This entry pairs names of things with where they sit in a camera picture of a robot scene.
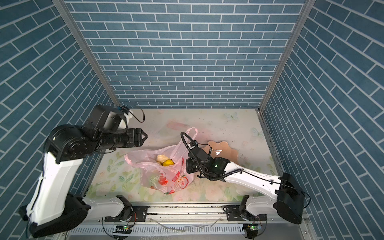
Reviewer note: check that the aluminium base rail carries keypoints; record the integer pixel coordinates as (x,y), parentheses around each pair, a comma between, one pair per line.
(190,221)

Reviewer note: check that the cream fake fruit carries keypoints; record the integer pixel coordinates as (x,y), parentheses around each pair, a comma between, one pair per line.
(161,159)

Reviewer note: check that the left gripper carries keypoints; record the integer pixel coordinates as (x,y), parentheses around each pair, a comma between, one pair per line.
(136,138)

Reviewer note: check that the yellow fake fruit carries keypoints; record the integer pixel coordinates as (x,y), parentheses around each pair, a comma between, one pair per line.
(168,163)

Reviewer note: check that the pink plastic bag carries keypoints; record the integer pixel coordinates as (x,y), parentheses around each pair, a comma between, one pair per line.
(167,180)

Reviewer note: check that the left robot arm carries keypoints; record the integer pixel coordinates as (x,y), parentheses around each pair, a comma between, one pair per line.
(53,209)

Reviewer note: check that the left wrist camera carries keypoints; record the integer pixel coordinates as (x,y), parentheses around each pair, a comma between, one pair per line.
(127,115)

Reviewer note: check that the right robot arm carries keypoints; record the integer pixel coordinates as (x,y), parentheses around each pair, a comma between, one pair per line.
(282,194)

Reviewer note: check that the peach scalloped bowl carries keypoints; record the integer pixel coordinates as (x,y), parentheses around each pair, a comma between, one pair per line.
(223,150)

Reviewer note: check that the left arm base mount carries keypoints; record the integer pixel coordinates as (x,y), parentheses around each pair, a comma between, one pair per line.
(131,214)

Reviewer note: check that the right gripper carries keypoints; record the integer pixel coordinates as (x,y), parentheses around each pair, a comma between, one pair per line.
(188,161)

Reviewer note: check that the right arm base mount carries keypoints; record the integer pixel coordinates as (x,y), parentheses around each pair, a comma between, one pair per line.
(237,213)

